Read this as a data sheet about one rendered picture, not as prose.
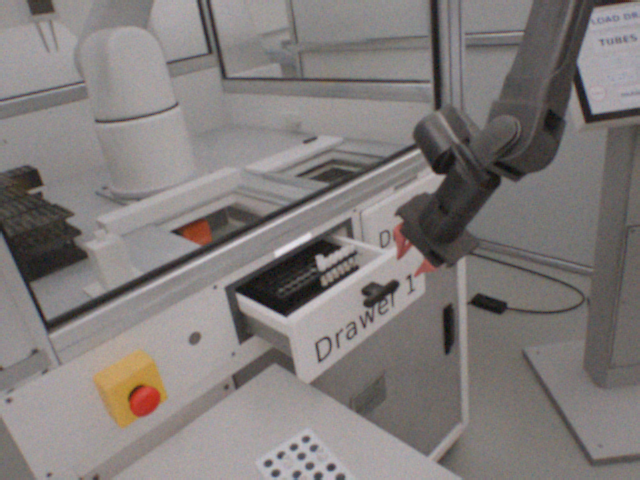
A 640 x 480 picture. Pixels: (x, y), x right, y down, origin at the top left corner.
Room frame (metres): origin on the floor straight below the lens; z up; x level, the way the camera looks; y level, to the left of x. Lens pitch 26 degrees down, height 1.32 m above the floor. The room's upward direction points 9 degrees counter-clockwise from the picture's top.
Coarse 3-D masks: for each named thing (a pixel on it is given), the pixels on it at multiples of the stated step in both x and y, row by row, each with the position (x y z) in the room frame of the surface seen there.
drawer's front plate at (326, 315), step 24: (384, 264) 0.69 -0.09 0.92; (408, 264) 0.73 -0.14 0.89; (336, 288) 0.63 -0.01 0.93; (360, 288) 0.65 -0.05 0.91; (408, 288) 0.72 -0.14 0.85; (312, 312) 0.59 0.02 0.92; (336, 312) 0.62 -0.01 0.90; (360, 312) 0.65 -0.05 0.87; (312, 336) 0.58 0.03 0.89; (360, 336) 0.64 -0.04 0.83; (312, 360) 0.58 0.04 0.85; (336, 360) 0.61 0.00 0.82
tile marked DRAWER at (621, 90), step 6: (630, 84) 1.15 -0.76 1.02; (636, 84) 1.15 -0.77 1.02; (618, 90) 1.15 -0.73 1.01; (624, 90) 1.15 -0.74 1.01; (630, 90) 1.14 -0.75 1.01; (636, 90) 1.14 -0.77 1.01; (618, 96) 1.14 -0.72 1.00; (624, 96) 1.14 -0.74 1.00; (630, 96) 1.14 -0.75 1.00; (636, 96) 1.13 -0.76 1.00; (624, 102) 1.13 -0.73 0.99; (630, 102) 1.13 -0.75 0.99; (636, 102) 1.12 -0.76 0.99
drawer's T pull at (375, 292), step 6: (372, 282) 0.66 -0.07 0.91; (390, 282) 0.65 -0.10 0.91; (396, 282) 0.65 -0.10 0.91; (366, 288) 0.65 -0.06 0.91; (372, 288) 0.65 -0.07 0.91; (378, 288) 0.64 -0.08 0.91; (384, 288) 0.64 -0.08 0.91; (390, 288) 0.64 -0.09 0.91; (396, 288) 0.65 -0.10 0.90; (366, 294) 0.64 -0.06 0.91; (372, 294) 0.63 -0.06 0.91; (378, 294) 0.63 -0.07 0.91; (384, 294) 0.63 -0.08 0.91; (366, 300) 0.62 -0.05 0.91; (372, 300) 0.62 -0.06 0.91; (378, 300) 0.62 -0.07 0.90; (366, 306) 0.61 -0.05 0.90; (372, 306) 0.61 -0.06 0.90
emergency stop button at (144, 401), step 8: (136, 392) 0.52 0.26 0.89; (144, 392) 0.52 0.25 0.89; (152, 392) 0.52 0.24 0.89; (136, 400) 0.51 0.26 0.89; (144, 400) 0.51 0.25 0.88; (152, 400) 0.52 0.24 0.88; (136, 408) 0.50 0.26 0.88; (144, 408) 0.51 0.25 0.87; (152, 408) 0.52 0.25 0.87; (136, 416) 0.51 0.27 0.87; (144, 416) 0.51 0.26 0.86
